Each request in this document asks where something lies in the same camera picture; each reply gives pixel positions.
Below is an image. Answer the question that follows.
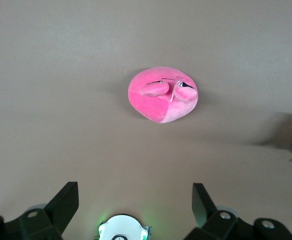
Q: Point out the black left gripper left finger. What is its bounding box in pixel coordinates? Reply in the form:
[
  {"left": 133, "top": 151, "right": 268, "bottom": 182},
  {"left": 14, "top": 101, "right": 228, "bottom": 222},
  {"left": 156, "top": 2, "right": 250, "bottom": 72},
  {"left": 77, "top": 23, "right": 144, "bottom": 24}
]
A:
[{"left": 0, "top": 181, "right": 79, "bottom": 240}]

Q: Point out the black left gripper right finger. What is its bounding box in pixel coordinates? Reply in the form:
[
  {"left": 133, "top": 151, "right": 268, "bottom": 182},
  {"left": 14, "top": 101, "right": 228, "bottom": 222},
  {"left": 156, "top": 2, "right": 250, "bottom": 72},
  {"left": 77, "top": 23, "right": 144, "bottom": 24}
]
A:
[{"left": 183, "top": 183, "right": 292, "bottom": 240}]

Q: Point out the pink round plush toy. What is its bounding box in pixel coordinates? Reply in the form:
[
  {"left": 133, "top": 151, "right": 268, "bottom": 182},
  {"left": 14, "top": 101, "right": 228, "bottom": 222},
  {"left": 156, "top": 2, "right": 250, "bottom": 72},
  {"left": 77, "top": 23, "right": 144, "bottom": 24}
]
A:
[{"left": 127, "top": 66, "right": 199, "bottom": 125}]

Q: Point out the brown table mat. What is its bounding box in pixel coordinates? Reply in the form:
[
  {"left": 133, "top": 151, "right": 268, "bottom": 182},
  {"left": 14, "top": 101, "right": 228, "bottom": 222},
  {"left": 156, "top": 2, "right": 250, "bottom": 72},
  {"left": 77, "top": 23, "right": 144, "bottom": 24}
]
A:
[{"left": 0, "top": 0, "right": 292, "bottom": 240}]

